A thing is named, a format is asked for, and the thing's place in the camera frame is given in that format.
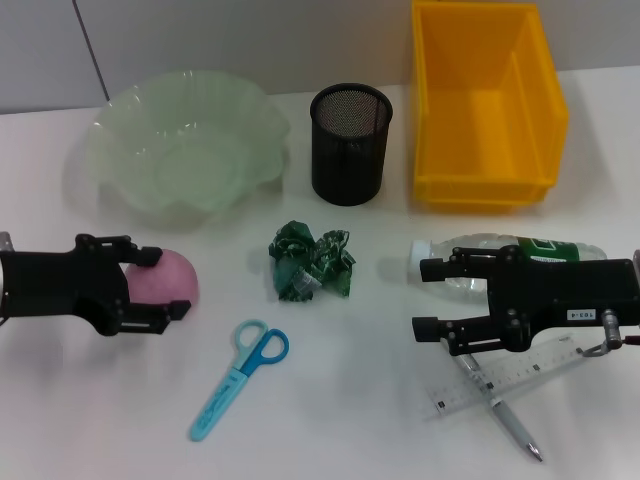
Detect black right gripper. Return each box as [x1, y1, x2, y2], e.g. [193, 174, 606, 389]
[412, 245, 636, 357]

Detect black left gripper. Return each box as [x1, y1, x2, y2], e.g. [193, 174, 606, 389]
[0, 233, 193, 337]

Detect pink peach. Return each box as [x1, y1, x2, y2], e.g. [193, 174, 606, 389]
[124, 248, 199, 305]

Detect green label water bottle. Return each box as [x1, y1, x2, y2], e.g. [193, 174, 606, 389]
[409, 232, 609, 306]

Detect blue scissors with sheath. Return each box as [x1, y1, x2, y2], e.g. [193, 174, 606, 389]
[189, 319, 291, 443]

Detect green plastic wrapper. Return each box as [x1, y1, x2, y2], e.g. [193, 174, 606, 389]
[268, 218, 357, 303]

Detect clear plastic ruler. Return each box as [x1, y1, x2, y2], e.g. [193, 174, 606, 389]
[424, 334, 591, 421]

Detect grey retractable pen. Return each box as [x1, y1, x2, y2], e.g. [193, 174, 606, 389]
[449, 349, 545, 462]

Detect pale green glass fruit plate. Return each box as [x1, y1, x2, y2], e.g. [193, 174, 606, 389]
[82, 69, 292, 232]

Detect black mesh pen holder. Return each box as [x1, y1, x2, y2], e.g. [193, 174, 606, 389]
[309, 83, 395, 206]

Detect yellow plastic bin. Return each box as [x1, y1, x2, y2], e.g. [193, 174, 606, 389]
[410, 0, 570, 215]

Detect right gripper cable with plug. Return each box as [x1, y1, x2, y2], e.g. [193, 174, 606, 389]
[579, 308, 640, 357]

